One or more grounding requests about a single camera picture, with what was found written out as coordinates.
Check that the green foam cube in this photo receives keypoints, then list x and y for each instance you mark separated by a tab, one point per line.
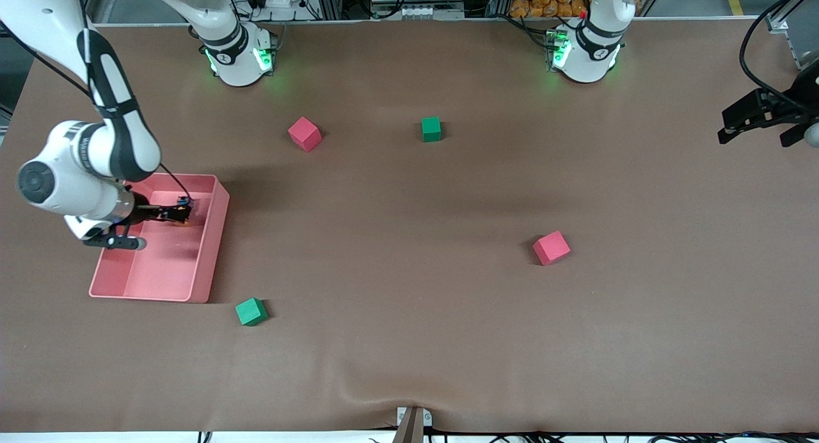
431	129
251	312

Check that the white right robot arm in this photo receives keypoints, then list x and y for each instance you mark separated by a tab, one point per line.
64	174

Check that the metal clamp bracket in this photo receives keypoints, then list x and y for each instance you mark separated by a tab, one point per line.
413	424

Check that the white connector strip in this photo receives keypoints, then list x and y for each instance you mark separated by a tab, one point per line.
416	11

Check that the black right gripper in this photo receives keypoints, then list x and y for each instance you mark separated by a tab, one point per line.
146	212

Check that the aluminium frame profile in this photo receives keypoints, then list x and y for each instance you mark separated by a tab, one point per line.
803	40
331	1
96	8

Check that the pink plastic bin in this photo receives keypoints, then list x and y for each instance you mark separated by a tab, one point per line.
166	270

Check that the pink foam cube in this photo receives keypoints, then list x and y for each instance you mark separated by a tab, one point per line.
551	248
304	133

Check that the brown table mat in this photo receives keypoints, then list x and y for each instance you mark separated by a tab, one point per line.
384	340

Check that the orange snack packs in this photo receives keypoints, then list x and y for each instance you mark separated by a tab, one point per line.
544	1

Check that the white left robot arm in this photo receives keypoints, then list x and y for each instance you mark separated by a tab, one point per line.
592	52

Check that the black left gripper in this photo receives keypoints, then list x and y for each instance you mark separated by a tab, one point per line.
803	92

